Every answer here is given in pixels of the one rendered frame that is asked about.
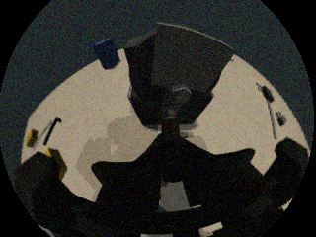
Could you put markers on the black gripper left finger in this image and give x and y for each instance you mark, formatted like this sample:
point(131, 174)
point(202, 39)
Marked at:
point(145, 171)

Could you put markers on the small brown rectangular block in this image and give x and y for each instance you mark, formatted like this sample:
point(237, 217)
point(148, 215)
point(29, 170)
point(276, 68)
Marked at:
point(32, 137)

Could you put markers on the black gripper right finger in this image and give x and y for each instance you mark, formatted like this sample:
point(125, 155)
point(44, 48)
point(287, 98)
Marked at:
point(200, 167)

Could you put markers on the blue cube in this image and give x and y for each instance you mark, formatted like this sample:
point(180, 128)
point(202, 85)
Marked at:
point(107, 53)

